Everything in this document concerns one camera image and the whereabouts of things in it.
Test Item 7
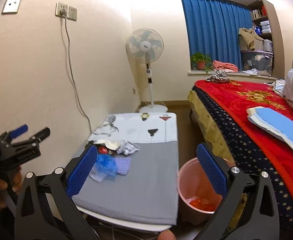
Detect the zebra striped cloth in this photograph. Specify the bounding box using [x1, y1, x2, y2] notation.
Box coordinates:
[206, 69, 230, 83]

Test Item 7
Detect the blue plastic bag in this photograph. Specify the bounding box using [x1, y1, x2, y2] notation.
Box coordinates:
[95, 154, 117, 177]

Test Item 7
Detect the white paper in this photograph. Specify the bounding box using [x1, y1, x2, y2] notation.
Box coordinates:
[116, 140, 140, 155]

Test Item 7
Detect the white folding table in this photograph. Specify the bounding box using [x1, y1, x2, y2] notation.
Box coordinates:
[77, 206, 172, 232]

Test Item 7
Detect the pink folded cloth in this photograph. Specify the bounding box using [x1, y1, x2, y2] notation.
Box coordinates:
[212, 60, 238, 73]

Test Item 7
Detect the tan jacket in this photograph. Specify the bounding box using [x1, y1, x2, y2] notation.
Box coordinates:
[238, 28, 264, 51]

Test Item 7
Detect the grey table cloth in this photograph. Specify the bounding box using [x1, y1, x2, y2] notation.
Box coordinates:
[72, 113, 179, 225]

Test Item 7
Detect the clear plastic bag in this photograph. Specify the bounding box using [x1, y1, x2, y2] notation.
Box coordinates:
[89, 166, 108, 183]

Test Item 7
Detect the blue curtain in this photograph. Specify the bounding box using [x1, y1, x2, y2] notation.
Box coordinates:
[181, 0, 252, 69]

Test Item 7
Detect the wooden bookshelf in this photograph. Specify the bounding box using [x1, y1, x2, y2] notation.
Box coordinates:
[248, 0, 285, 78]

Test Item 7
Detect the light blue folded sheet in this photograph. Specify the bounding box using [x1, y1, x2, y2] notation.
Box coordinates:
[246, 106, 293, 150]

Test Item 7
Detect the pink trash bin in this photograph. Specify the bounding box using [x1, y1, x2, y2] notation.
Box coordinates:
[177, 158, 222, 225]

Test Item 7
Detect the person right hand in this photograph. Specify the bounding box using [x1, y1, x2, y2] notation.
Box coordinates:
[157, 230, 176, 240]

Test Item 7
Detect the white wall plate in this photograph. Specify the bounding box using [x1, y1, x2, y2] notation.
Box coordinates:
[2, 0, 21, 14]

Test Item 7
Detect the grey storage bin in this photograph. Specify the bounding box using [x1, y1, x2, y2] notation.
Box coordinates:
[241, 50, 273, 76]

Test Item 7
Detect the wall power socket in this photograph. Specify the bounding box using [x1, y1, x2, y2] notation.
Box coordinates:
[55, 2, 78, 21]

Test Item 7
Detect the white standing fan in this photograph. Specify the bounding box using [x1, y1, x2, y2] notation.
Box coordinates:
[126, 28, 168, 113]

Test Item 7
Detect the cream plastic wrapper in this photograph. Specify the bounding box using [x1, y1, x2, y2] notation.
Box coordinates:
[93, 139, 121, 151]

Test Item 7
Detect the grey wall cable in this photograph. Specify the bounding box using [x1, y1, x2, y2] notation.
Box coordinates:
[60, 11, 94, 134]

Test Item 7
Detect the red patterned bed blanket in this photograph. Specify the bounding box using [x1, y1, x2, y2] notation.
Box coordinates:
[188, 80, 293, 239]

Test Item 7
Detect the black red snack wrapper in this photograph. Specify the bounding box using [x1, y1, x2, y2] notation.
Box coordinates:
[98, 146, 112, 155]

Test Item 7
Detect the potted green plant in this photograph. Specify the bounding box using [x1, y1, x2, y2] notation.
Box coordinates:
[190, 52, 213, 72]

